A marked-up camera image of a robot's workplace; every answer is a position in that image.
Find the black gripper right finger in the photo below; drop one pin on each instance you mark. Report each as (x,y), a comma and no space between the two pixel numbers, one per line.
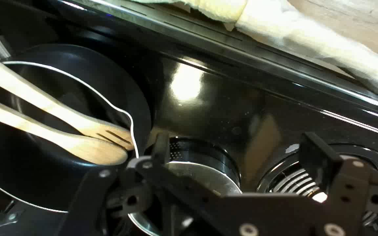
(351,186)

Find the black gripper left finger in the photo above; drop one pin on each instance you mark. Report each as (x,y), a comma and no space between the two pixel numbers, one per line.
(103,205)

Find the glass lid with black knob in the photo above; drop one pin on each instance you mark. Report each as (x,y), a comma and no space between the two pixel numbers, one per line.
(205,163)

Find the slotted wooden spoon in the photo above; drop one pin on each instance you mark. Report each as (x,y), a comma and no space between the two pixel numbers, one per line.
(83,124)

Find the coil burner element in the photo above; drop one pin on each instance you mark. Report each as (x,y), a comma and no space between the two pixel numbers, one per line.
(289,178)

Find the black electric stove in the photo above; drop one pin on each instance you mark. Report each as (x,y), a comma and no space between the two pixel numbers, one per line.
(155,70)

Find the yellow white dish towel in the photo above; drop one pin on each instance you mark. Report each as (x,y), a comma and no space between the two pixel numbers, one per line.
(281,24)

